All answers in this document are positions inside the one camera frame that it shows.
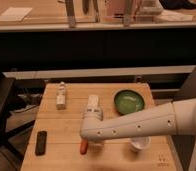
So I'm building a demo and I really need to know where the green bowl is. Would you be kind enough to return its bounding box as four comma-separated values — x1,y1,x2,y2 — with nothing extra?
114,90,145,115

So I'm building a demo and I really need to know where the white plastic bottle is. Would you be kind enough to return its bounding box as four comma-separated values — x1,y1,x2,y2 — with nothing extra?
56,82,66,110

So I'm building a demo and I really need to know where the black chair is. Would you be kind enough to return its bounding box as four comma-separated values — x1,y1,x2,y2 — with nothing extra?
0,78,35,161

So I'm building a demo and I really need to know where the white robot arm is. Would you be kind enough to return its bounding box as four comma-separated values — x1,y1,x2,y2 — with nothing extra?
80,98,196,171

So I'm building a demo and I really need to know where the red pepper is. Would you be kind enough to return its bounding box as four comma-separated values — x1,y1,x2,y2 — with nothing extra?
80,139,88,155

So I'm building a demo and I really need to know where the white paper cup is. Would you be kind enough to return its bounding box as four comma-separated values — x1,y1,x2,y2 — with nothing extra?
130,137,151,152

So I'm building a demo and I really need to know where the black rectangular remote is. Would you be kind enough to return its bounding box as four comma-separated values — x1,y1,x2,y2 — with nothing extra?
35,131,47,156

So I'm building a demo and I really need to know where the white paper sheet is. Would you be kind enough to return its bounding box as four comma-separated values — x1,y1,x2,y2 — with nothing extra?
0,7,32,22

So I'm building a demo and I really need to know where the white sponge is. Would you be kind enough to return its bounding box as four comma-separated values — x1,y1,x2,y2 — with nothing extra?
88,95,99,107

